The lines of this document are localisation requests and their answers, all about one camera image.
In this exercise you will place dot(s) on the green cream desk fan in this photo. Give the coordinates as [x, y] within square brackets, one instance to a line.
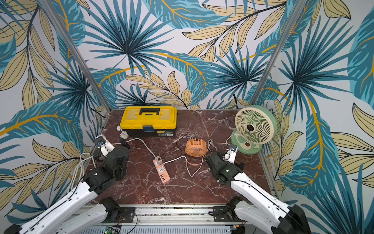
[255, 126]

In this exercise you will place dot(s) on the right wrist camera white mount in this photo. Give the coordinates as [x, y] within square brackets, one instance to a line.
[230, 154]

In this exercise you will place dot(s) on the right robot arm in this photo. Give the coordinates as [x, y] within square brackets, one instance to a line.
[258, 207]

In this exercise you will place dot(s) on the white wall plug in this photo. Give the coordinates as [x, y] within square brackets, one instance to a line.
[123, 134]

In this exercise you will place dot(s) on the small orange desk fan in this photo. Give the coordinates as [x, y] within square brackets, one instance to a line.
[196, 148]

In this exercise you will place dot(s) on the pink power strip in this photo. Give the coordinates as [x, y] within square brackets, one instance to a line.
[164, 176]

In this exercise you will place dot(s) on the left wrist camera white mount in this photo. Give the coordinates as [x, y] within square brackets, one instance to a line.
[102, 147]

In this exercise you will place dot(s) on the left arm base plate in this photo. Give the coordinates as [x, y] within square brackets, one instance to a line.
[121, 215]

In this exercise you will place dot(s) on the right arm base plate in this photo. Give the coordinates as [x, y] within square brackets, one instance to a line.
[223, 214]

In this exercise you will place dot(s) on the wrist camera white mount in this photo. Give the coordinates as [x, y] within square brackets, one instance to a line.
[230, 154]
[102, 147]

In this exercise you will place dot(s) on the yellow black toolbox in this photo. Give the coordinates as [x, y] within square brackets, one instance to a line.
[149, 121]

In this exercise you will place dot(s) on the aluminium front rail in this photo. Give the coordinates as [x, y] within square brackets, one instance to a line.
[170, 219]

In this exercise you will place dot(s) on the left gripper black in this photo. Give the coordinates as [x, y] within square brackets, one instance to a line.
[106, 161]

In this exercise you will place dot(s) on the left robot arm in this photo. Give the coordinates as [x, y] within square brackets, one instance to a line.
[57, 219]

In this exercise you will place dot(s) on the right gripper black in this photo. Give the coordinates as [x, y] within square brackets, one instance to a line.
[214, 159]

